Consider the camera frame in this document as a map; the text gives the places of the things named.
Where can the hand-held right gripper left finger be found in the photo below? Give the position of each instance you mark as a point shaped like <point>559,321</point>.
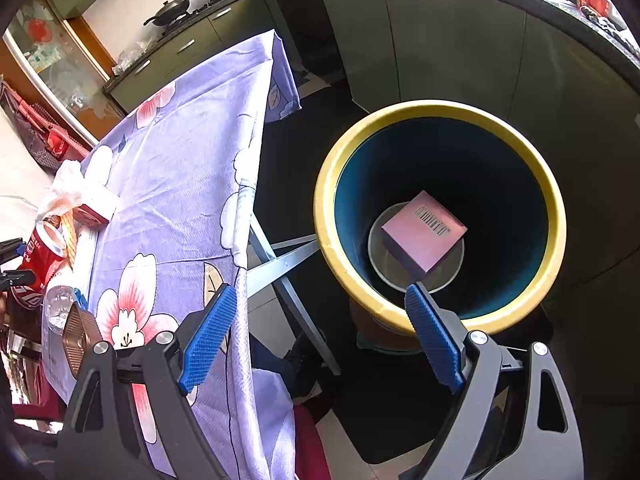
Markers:
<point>210,340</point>

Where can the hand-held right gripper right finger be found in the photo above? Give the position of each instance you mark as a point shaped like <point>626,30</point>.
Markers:
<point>430,330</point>

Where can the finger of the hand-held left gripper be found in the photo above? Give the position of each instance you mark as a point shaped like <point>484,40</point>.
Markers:
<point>11,250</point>
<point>15,280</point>

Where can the pink cardboard box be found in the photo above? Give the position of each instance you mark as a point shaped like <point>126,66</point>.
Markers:
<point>425,240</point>

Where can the yellow rimmed blue trash bin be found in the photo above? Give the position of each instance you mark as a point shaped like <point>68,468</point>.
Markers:
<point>340,160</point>

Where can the red drink can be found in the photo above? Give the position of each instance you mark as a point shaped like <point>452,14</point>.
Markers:
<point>35,255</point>

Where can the clear plastic bottle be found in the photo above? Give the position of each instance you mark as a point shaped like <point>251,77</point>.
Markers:
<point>57,305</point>

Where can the white round bowl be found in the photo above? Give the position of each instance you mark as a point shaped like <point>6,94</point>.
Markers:
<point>385,270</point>

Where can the brown ridged plastic tray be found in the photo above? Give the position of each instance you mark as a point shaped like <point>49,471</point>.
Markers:
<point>80,335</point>

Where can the white plastic bag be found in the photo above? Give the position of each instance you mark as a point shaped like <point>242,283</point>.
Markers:
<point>67,180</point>

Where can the small orange white box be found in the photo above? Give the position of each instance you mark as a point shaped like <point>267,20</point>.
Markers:
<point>95,210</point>

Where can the red checkered apron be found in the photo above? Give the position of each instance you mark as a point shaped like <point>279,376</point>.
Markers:
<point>50,140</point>

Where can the red garment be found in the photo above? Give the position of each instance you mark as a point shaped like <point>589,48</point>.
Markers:
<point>310,445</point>

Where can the purple floral tablecloth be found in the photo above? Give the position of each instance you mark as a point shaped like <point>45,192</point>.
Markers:
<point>175,185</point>

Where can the wooden framed glass door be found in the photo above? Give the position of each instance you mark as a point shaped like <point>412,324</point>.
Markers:
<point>50,60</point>

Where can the clear plastic bags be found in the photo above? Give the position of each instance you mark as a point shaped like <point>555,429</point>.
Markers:
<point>130,57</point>

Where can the black wok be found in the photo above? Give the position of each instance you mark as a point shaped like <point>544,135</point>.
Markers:
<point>170,10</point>

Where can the grey metal table frame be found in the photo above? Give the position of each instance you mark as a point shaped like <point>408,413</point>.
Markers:
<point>300,320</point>

